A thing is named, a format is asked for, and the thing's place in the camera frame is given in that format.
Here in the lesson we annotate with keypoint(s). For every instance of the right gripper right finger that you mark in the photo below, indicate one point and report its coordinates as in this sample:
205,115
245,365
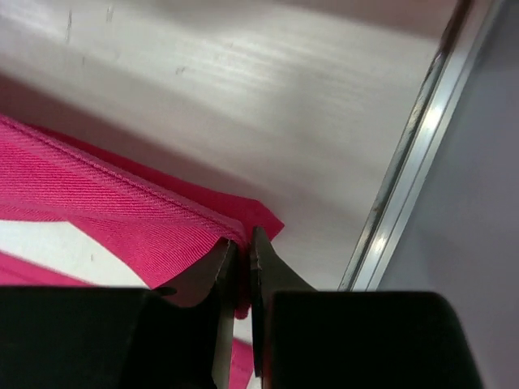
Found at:
305,338

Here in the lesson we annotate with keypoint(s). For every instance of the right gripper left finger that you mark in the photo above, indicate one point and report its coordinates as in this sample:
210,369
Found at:
59,333

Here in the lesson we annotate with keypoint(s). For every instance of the pink trousers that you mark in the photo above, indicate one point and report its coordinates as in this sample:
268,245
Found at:
156,224

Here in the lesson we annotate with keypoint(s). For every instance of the aluminium rail frame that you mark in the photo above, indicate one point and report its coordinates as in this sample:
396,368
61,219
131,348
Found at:
441,89

